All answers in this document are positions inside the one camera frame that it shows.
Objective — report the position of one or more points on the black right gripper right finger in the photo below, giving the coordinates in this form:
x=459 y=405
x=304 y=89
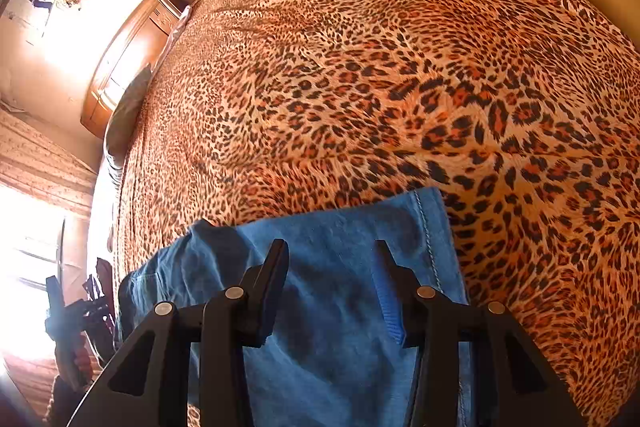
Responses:
x=475 y=365

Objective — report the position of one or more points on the leopard print bedspread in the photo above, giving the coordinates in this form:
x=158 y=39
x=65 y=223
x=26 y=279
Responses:
x=524 y=113

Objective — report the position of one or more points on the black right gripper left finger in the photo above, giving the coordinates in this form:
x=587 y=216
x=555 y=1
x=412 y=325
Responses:
x=146 y=382

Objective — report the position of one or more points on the reddish window curtain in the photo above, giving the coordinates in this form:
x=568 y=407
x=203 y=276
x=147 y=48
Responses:
x=34 y=165

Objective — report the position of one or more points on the wooden headboard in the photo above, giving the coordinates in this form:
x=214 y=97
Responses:
x=137 y=43

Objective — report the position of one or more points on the grey side pillow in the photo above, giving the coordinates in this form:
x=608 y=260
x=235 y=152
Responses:
x=120 y=128

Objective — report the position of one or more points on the blue denim jeans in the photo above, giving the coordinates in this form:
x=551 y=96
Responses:
x=330 y=360

